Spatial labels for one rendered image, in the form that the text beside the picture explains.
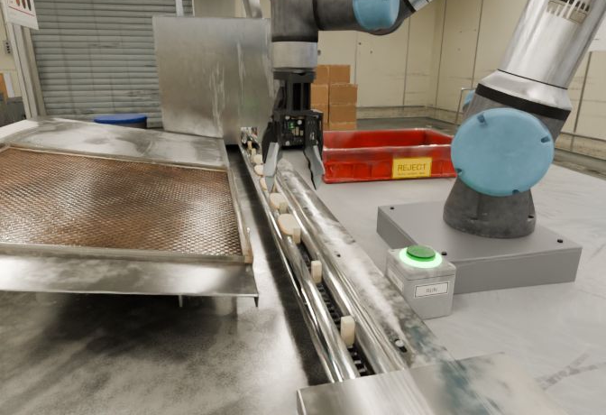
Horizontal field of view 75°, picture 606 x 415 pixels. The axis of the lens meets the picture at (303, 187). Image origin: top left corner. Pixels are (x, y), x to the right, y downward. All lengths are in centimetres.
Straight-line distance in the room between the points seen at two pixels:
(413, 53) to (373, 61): 87
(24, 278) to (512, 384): 48
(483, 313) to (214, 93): 115
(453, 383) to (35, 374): 44
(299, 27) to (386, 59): 793
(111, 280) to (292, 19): 43
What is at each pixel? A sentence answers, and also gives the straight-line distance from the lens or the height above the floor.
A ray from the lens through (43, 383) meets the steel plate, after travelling 56.
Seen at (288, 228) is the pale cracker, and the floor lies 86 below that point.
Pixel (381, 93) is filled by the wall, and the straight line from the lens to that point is 855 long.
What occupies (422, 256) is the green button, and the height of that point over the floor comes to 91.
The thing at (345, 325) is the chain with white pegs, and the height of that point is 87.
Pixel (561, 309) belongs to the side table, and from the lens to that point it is 69.
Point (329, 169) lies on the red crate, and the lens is 113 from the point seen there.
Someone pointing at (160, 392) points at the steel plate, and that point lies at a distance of 49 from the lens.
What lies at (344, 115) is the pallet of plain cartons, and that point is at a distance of 543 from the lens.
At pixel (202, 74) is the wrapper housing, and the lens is 148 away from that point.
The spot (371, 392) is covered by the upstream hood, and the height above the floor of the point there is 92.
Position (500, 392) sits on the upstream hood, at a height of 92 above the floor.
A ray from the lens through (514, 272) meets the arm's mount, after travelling 69.
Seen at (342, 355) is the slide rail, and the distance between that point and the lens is 47.
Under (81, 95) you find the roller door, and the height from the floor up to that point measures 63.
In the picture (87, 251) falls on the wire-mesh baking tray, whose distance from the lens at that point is 56.
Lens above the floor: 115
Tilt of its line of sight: 17 degrees down
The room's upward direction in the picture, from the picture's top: straight up
